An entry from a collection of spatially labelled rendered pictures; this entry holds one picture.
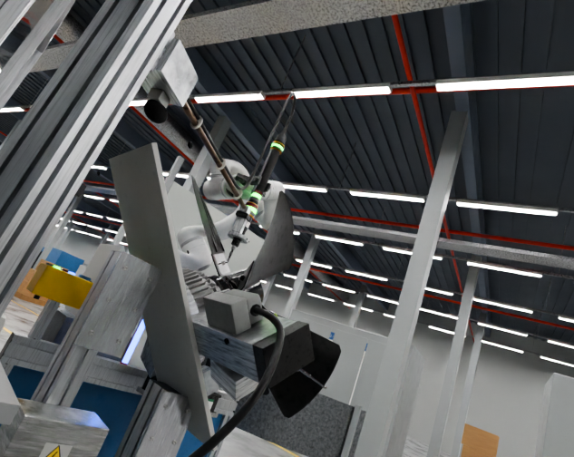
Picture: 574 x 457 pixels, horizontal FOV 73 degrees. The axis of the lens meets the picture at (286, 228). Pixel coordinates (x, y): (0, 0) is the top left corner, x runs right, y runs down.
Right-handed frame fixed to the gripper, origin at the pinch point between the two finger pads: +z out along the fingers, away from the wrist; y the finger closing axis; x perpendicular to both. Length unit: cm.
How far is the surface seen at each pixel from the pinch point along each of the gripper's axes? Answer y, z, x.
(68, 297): 28, -31, -56
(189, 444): -41, -35, -92
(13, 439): 41, 27, -76
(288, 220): 12.2, 36.3, -20.6
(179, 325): 19, 23, -51
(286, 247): 11.5, 37.9, -26.9
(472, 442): -772, -193, -61
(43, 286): 35, -31, -55
